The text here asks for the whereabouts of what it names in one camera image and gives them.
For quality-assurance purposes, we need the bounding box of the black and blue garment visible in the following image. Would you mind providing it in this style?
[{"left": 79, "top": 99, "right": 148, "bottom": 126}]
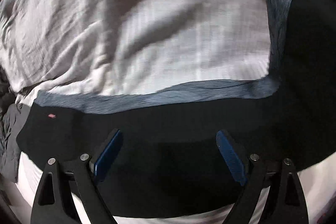
[{"left": 17, "top": 0, "right": 335, "bottom": 220}]

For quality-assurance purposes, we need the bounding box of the grey crumpled shirt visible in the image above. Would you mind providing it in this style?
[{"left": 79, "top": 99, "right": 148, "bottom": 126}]
[{"left": 1, "top": 69, "right": 30, "bottom": 183}]

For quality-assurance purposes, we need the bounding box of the white striped bed sheet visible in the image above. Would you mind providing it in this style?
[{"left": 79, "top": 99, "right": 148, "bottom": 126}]
[{"left": 1, "top": 0, "right": 335, "bottom": 223}]

